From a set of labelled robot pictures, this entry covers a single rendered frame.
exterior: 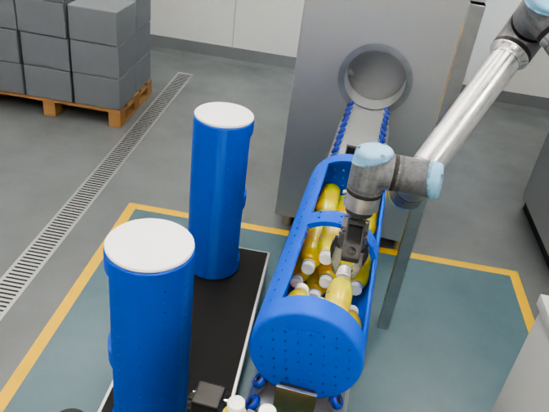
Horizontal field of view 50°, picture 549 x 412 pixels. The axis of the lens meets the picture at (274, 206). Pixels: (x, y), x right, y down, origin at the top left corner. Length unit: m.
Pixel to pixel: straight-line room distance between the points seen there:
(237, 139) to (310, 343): 1.43
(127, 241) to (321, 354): 0.75
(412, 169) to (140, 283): 0.87
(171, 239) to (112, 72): 3.06
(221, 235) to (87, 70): 2.36
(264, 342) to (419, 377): 1.70
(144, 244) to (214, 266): 1.23
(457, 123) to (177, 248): 0.90
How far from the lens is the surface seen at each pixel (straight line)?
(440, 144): 1.60
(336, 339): 1.41
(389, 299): 3.12
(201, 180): 2.80
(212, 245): 2.98
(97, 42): 4.78
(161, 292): 1.82
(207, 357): 2.73
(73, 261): 3.50
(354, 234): 1.48
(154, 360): 2.02
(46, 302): 3.26
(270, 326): 1.43
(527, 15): 1.70
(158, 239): 1.89
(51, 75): 5.06
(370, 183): 1.41
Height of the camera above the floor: 2.15
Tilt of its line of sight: 32 degrees down
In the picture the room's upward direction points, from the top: 8 degrees clockwise
